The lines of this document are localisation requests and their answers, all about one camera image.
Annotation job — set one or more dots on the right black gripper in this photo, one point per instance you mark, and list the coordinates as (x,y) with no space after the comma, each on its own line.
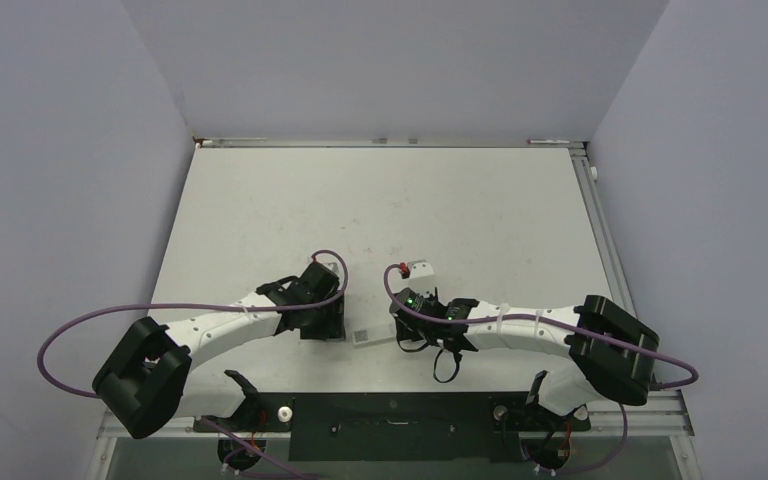
(409,333)

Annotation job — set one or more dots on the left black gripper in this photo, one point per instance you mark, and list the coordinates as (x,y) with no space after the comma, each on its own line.
(331,329)

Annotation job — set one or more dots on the white remote control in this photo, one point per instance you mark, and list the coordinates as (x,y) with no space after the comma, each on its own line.
(373,335)

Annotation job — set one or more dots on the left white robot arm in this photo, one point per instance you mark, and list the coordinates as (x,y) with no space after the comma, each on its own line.
(149,378)

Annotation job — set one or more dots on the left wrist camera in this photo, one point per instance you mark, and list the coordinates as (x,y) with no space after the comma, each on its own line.
(334,267)

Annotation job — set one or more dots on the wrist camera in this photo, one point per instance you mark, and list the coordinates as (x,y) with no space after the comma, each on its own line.
(334,267)
(420,276)

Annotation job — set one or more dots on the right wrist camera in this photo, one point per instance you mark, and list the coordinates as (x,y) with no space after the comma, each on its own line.
(420,276)

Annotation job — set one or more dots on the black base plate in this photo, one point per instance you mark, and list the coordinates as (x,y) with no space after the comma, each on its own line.
(398,426)

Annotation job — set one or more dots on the aluminium frame rail back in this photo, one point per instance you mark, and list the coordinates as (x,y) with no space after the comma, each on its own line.
(384,142)

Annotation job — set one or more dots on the aluminium frame rail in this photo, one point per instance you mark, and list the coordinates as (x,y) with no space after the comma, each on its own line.
(666,413)
(384,142)

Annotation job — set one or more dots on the aluminium frame rail right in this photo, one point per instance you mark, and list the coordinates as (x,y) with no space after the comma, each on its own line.
(666,413)

